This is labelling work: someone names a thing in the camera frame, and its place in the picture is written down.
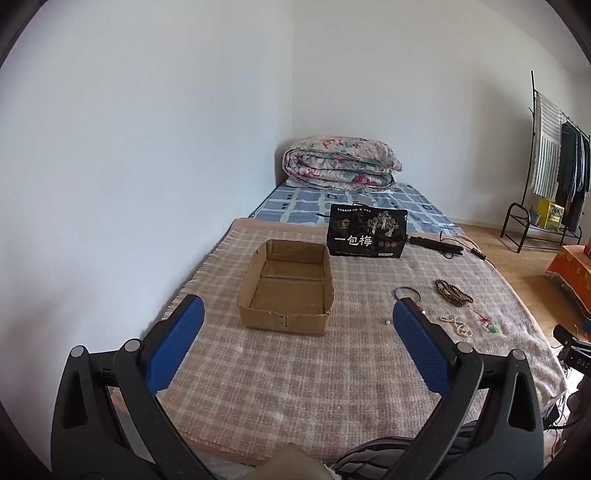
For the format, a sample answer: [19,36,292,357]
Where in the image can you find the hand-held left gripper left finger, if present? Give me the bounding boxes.
[51,294,218,480]

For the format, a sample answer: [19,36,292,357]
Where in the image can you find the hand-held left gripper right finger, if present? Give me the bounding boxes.
[383,298,555,480]

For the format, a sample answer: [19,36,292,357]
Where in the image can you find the white pearl bracelet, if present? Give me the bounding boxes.
[438,315,472,337]

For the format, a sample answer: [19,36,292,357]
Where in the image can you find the brown bead necklace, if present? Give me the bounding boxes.
[435,279,474,305]

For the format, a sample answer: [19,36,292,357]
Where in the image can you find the red string pendant necklace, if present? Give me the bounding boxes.
[468,307,500,334]

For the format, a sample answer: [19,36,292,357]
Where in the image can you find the cardboard box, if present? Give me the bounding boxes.
[237,239,334,337]

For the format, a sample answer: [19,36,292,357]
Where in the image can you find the orange covered furniture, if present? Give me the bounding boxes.
[546,246,591,319]

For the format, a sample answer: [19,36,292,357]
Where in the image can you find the black hair straightener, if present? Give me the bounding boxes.
[406,235,465,259]

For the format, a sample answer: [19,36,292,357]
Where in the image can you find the black snack bag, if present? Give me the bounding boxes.
[326,204,409,258]

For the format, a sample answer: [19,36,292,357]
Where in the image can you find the pink plaid blanket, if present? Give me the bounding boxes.
[154,217,568,462]

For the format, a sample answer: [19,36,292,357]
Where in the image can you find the dark striped cloth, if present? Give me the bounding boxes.
[330,418,485,480]

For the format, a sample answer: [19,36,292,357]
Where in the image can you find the yellow box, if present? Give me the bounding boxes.
[538,199,565,230]

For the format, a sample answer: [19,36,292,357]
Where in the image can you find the black metal clothes rack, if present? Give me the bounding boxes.
[501,71,591,254]

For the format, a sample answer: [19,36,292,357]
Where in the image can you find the olive cloth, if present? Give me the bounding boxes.
[222,443,333,480]

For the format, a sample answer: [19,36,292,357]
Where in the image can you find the blue checked bedsheet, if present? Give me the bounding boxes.
[249,182,458,232]

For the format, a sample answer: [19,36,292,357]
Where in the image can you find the dark hanging clothes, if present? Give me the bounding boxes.
[554,121,591,232]

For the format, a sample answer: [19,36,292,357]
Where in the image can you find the folded floral quilt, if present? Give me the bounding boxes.
[283,136,402,190]

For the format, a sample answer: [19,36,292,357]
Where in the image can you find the striped hanging towel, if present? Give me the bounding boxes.
[530,92,563,197]

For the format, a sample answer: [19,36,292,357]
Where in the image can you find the black power cable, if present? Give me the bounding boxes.
[438,230,490,264]

